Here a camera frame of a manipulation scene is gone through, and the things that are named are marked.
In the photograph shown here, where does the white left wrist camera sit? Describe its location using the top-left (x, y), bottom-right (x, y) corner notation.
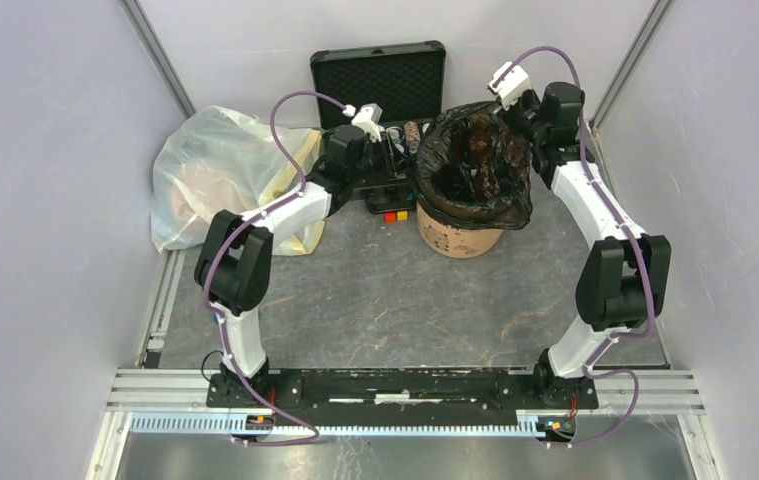
top-left (342, 103), bottom-right (384, 142)

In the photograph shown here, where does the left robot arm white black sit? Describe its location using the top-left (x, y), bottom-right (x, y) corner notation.
top-left (194, 125), bottom-right (410, 408)

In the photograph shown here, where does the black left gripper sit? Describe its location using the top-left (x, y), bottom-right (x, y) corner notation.
top-left (349, 132), bottom-right (414, 186)

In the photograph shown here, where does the orange capybara trash bin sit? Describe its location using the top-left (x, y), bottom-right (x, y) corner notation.
top-left (416, 203), bottom-right (504, 259)

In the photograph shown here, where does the black trash bag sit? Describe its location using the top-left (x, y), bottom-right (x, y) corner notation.
top-left (408, 101), bottom-right (533, 230)

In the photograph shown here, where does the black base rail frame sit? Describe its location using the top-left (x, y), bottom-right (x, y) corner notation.
top-left (87, 366), bottom-right (705, 442)

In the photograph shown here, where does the black poker chip case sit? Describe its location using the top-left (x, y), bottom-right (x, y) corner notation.
top-left (309, 40), bottom-right (446, 217)

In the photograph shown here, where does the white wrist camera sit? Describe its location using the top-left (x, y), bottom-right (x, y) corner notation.
top-left (342, 103), bottom-right (384, 142)
top-left (487, 62), bottom-right (532, 110)

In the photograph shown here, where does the translucent yellowish plastic bag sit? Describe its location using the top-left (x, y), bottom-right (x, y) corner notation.
top-left (150, 106), bottom-right (321, 252)

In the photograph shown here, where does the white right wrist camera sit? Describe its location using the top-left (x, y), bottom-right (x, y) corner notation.
top-left (487, 62), bottom-right (532, 110)

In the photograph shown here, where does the brown poker chip stack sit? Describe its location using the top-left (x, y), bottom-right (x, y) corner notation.
top-left (403, 121), bottom-right (421, 154)

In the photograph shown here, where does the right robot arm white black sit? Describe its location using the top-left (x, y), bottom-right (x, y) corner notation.
top-left (492, 80), bottom-right (672, 408)

